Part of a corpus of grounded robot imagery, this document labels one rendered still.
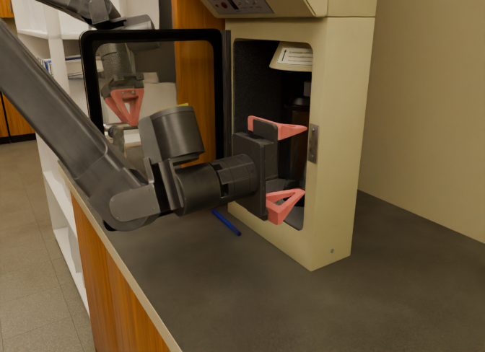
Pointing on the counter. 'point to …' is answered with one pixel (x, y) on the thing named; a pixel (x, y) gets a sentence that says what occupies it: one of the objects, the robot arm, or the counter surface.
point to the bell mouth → (293, 57)
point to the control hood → (283, 3)
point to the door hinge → (227, 91)
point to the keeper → (312, 143)
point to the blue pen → (226, 222)
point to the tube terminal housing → (328, 236)
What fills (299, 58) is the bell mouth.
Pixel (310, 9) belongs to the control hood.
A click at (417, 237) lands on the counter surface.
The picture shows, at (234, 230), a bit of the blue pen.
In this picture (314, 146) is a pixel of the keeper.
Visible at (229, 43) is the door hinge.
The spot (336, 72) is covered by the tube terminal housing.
